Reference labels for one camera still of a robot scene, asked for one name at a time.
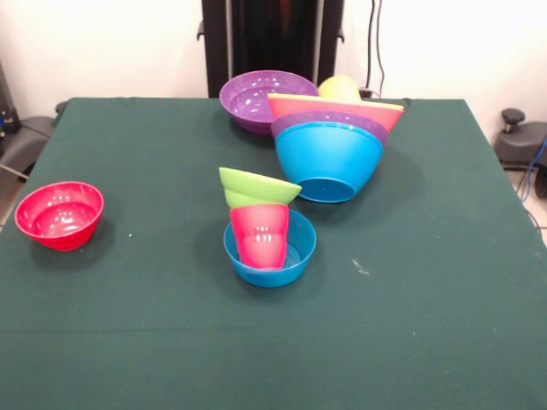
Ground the dark green tablecloth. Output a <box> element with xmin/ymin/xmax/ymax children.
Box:
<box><xmin>0</xmin><ymin>97</ymin><xmax>547</xmax><ymax>410</ymax></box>

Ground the black equipment box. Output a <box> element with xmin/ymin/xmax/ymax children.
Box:
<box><xmin>0</xmin><ymin>59</ymin><xmax>21</xmax><ymax>138</ymax></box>

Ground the large yellow bowl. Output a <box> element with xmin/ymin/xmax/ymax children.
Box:
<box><xmin>268</xmin><ymin>94</ymin><xmax>405</xmax><ymax>114</ymax></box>

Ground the purple bowl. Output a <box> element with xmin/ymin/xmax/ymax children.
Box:
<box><xmin>270</xmin><ymin>109</ymin><xmax>389</xmax><ymax>149</ymax></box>
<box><xmin>219</xmin><ymin>70</ymin><xmax>320</xmax><ymax>137</ymax></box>

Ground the small red bowl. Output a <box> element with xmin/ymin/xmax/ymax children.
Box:
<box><xmin>14</xmin><ymin>181</ymin><xmax>105</xmax><ymax>252</ymax></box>

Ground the blue bowl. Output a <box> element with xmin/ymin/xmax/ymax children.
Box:
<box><xmin>274</xmin><ymin>121</ymin><xmax>384</xmax><ymax>203</ymax></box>

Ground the translucent teal bowl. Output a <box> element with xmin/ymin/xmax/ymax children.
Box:
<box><xmin>223</xmin><ymin>208</ymin><xmax>318</xmax><ymax>288</ymax></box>

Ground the red cup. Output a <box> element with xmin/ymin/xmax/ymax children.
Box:
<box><xmin>229</xmin><ymin>203</ymin><xmax>291</xmax><ymax>272</ymax></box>

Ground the yellow cup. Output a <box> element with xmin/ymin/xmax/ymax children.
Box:
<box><xmin>318</xmin><ymin>74</ymin><xmax>364</xmax><ymax>105</ymax></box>

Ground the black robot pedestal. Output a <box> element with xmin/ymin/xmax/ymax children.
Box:
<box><xmin>197</xmin><ymin>0</ymin><xmax>346</xmax><ymax>100</ymax></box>

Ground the small green bowl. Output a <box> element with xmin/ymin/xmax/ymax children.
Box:
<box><xmin>218</xmin><ymin>167</ymin><xmax>303</xmax><ymax>210</ymax></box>

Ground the grey pedestal leg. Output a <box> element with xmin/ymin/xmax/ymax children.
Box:
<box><xmin>495</xmin><ymin>121</ymin><xmax>547</xmax><ymax>172</ymax></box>
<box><xmin>0</xmin><ymin>115</ymin><xmax>55</xmax><ymax>180</ymax></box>

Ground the large pink bowl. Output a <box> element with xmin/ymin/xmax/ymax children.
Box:
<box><xmin>267</xmin><ymin>97</ymin><xmax>405</xmax><ymax>133</ymax></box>

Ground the black wall cable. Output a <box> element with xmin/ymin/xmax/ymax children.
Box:
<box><xmin>376</xmin><ymin>0</ymin><xmax>385</xmax><ymax>93</ymax></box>
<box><xmin>365</xmin><ymin>0</ymin><xmax>378</xmax><ymax>91</ymax></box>

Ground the blue cable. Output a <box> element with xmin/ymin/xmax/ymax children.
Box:
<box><xmin>519</xmin><ymin>136</ymin><xmax>547</xmax><ymax>204</ymax></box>

